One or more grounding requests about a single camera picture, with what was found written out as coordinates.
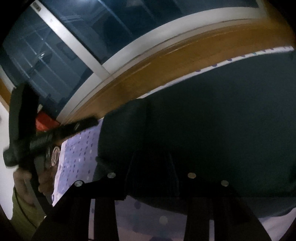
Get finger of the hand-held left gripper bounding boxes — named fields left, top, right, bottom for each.
left=51, top=116, right=99, bottom=141

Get purple dotted bedsheet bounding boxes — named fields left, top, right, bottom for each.
left=51, top=45, right=296, bottom=241

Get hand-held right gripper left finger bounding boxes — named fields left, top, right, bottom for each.
left=31, top=149, right=152, bottom=241

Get dark green pants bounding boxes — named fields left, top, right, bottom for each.
left=92, top=52, right=296, bottom=219

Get white framed window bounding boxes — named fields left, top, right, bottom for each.
left=0, top=0, right=267, bottom=121

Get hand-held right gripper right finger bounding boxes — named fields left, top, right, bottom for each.
left=151, top=149, right=271, bottom=241

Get red box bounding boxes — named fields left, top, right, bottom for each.
left=35, top=111, right=61, bottom=133

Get person's left hand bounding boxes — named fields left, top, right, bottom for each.
left=13, top=170, right=56, bottom=205

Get wooden window sill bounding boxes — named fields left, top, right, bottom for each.
left=57, top=14, right=296, bottom=126

